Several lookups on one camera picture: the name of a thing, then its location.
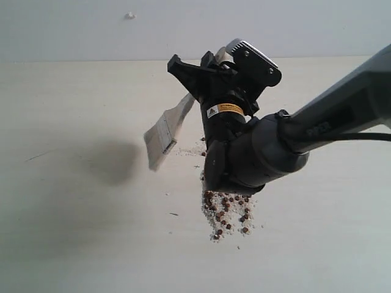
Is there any white paint brush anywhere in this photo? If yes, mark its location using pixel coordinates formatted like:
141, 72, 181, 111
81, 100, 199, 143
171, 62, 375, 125
144, 93, 195, 172

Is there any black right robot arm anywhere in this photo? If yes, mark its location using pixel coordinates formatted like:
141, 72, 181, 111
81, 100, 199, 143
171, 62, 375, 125
167, 41, 390, 195

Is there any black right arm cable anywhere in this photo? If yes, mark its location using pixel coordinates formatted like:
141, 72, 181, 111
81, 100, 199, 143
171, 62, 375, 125
317, 131, 391, 144

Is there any beans and rice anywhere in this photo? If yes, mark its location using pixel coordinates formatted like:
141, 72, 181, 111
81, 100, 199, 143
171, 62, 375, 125
174, 137, 259, 250

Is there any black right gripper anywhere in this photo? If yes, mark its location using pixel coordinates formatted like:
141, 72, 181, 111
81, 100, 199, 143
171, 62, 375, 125
167, 51, 260, 118

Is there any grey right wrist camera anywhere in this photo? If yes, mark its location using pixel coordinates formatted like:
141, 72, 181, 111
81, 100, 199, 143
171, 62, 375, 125
225, 38, 282, 99

